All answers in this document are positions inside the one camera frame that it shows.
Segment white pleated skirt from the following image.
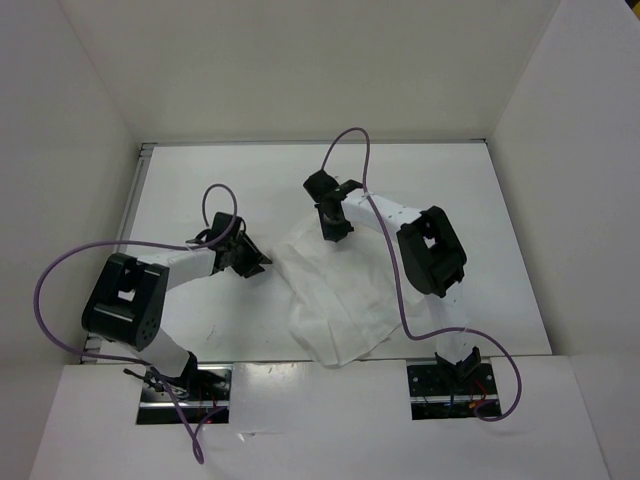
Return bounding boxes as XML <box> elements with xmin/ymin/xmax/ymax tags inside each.
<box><xmin>272</xmin><ymin>214</ymin><xmax>423</xmax><ymax>368</ymax></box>

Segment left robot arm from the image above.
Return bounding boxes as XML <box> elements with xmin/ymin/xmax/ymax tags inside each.
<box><xmin>81</xmin><ymin>229</ymin><xmax>272</xmax><ymax>400</ymax></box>

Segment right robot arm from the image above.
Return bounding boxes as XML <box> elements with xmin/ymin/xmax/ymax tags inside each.
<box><xmin>311</xmin><ymin>184</ymin><xmax>474</xmax><ymax>393</ymax></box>

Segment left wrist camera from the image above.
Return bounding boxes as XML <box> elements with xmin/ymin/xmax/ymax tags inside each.
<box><xmin>187</xmin><ymin>212</ymin><xmax>246</xmax><ymax>250</ymax></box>

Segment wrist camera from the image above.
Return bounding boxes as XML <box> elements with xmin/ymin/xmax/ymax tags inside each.
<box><xmin>303</xmin><ymin>170</ymin><xmax>363</xmax><ymax>204</ymax></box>
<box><xmin>187</xmin><ymin>212</ymin><xmax>246</xmax><ymax>250</ymax></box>

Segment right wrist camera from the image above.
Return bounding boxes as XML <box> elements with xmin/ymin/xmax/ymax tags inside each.
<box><xmin>303</xmin><ymin>170</ymin><xmax>363</xmax><ymax>204</ymax></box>

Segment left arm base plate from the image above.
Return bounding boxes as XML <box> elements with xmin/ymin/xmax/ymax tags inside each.
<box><xmin>136</xmin><ymin>364</ymin><xmax>233</xmax><ymax>426</ymax></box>

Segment aluminium table frame rail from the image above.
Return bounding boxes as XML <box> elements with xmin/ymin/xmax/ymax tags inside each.
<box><xmin>81</xmin><ymin>144</ymin><xmax>167</xmax><ymax>349</ymax></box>

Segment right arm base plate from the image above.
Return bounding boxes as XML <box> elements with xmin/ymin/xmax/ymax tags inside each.
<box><xmin>406</xmin><ymin>362</ymin><xmax>502</xmax><ymax>421</ymax></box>

